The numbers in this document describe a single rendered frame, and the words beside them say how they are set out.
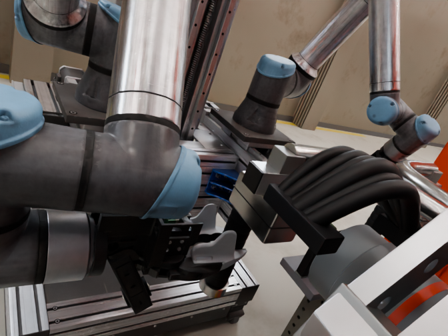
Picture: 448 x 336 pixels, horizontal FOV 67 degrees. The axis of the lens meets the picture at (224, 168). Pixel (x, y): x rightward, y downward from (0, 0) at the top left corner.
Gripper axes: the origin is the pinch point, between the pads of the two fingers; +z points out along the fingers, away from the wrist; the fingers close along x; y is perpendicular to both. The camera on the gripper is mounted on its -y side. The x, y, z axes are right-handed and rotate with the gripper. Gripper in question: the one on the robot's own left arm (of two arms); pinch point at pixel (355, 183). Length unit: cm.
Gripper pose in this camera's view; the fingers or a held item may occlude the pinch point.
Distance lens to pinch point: 133.8
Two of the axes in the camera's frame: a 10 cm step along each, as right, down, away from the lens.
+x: 2.8, 8.6, -4.4
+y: -8.9, 0.6, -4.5
